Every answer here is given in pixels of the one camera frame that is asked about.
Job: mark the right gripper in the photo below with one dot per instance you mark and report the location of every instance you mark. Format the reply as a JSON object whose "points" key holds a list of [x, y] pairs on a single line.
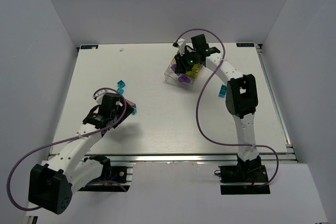
{"points": [[180, 64]]}

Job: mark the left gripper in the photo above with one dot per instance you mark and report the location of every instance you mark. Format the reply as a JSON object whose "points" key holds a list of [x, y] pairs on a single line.
{"points": [[125, 112]]}

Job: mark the purple long lego brick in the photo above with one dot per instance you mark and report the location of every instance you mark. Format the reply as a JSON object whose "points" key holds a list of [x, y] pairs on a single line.
{"points": [[184, 79]]}

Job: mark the green long lego brick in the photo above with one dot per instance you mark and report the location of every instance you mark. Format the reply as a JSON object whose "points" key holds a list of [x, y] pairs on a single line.
{"points": [[194, 71]]}

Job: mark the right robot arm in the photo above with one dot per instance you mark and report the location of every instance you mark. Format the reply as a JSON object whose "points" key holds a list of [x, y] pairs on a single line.
{"points": [[241, 97]]}

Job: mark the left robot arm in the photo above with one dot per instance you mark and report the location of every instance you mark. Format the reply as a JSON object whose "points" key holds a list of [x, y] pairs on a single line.
{"points": [[52, 185]]}

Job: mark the clear plastic bin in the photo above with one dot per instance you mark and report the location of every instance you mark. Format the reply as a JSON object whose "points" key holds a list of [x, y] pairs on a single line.
{"points": [[172, 78]]}

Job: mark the teal lego brick lower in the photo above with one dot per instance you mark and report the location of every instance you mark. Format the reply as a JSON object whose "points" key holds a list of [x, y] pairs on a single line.
{"points": [[120, 91]]}

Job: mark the teal lego brick top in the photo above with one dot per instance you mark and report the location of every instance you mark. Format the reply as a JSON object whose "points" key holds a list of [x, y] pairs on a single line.
{"points": [[121, 84]]}

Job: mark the teal lego brick right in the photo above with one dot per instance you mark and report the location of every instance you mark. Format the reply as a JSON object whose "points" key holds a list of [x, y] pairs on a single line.
{"points": [[222, 91]]}

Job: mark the blue label right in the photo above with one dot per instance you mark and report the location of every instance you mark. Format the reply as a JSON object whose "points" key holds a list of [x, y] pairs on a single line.
{"points": [[245, 44]]}

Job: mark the blue label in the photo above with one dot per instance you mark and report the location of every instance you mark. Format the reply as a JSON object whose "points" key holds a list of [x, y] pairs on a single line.
{"points": [[245, 44], [88, 47]]}

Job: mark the blue label left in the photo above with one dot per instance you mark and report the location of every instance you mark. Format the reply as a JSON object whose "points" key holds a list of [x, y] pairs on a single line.
{"points": [[88, 47]]}

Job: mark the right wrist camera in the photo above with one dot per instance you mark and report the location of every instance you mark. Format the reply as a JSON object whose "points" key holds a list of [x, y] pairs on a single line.
{"points": [[180, 45]]}

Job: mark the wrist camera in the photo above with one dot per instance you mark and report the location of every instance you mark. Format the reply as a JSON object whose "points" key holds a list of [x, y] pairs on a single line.
{"points": [[180, 45], [98, 96]]}

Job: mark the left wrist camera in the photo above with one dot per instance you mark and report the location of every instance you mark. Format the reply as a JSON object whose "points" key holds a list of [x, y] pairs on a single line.
{"points": [[98, 96]]}

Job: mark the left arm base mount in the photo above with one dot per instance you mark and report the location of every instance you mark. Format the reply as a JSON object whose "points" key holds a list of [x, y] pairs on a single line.
{"points": [[113, 177]]}

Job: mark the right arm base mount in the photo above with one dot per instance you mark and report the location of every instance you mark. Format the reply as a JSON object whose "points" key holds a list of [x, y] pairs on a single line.
{"points": [[244, 178]]}

